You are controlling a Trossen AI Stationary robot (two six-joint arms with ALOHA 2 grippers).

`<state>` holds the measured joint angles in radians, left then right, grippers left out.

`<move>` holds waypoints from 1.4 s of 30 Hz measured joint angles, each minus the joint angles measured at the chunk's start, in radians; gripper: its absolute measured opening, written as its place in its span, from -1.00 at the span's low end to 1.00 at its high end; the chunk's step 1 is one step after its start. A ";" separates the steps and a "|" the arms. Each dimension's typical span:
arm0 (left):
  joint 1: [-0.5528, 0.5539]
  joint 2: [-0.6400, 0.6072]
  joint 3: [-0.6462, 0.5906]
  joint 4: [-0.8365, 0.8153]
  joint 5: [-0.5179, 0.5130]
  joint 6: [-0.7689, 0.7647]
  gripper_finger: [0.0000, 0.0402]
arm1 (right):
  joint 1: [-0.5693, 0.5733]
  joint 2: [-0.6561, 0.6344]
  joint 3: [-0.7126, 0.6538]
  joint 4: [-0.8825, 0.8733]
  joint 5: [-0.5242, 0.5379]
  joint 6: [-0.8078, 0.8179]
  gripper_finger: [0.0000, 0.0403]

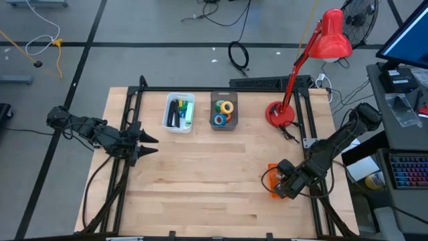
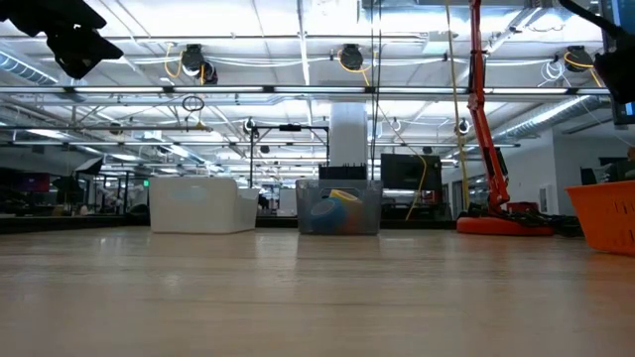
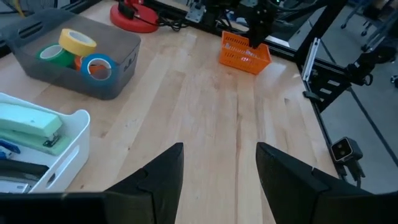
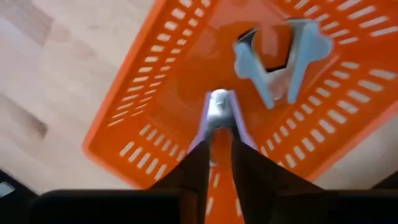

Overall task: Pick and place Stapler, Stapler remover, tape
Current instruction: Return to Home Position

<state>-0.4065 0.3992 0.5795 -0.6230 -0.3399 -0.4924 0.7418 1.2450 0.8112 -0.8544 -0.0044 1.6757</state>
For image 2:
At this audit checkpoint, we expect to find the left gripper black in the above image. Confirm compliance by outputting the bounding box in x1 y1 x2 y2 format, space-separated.
0 0 124 80

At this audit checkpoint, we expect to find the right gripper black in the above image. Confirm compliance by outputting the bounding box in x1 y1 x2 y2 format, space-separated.
593 37 635 105

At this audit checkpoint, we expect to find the black computer monitor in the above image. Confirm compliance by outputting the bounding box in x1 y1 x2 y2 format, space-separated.
602 0 635 126

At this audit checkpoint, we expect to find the orange perforated plastic basket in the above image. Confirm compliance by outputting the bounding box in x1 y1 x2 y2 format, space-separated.
565 179 635 258

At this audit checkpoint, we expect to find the red desk lamp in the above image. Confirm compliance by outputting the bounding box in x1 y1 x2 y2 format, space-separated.
455 0 555 237

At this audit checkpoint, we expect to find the white plastic bin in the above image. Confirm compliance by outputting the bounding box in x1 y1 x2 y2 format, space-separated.
148 177 260 235

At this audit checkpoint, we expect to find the black background monitor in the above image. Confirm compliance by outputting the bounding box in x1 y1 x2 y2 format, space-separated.
380 153 443 204

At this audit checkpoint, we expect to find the grey translucent plastic bin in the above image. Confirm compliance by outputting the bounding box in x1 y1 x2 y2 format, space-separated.
296 178 384 236

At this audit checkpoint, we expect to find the black perforated panel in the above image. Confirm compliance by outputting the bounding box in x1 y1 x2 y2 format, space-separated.
318 165 368 180

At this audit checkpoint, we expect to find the black cable reel yellow cord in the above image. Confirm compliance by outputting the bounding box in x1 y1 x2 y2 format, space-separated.
165 43 218 85
563 45 604 88
336 43 429 222

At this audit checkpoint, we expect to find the black hanging cable loop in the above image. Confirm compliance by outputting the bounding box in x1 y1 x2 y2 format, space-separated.
181 93 205 131

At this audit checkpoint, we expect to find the yellow hanging cord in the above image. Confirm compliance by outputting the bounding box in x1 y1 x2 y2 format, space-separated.
444 0 470 209

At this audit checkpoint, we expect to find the black background gantry frame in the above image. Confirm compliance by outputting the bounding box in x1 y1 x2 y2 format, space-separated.
249 123 331 190

